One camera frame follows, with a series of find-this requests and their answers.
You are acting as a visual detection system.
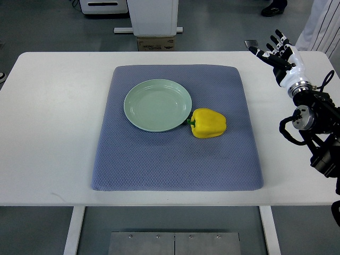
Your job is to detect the white pedestal column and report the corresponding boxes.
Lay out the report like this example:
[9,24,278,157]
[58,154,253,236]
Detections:
[114,0,183,37]

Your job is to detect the cardboard box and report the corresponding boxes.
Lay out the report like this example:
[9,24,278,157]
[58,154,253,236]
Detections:
[137,36,176,52]

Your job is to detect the right white table leg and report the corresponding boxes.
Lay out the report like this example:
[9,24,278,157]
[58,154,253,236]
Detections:
[259,206,281,255]

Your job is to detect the black shoe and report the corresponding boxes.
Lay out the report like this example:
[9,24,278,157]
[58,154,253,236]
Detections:
[261,0,287,17]

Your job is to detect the blue quilted mat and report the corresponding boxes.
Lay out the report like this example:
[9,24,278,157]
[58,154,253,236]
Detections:
[91,65,264,191]

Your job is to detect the light green plate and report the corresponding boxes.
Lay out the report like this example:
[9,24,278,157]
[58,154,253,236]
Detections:
[123,79,192,132]

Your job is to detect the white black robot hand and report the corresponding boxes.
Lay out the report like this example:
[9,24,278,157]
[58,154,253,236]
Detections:
[248,29,309,89]

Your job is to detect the small grey floor plate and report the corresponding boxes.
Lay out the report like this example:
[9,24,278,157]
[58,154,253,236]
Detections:
[244,39,259,49]

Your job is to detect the white machine with slot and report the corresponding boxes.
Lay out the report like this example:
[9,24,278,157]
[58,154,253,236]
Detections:
[79,0,128,15]

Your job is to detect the yellow bell pepper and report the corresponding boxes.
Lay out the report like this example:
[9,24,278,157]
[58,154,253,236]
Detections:
[186,108,227,139]

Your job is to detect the person in striped white clothes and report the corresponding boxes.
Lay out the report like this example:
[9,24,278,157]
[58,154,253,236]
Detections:
[295,0,339,59]

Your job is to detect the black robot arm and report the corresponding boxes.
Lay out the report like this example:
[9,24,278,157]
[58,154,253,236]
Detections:
[279,70,339,194]

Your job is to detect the left white table leg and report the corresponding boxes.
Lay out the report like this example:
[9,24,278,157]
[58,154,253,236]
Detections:
[63,206,85,255]

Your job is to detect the metal base plate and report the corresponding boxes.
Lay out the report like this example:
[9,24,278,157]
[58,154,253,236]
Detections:
[108,232,241,254]

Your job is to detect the white table leg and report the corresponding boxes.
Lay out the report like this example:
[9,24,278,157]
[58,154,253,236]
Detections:
[63,206,85,255]
[259,206,281,255]

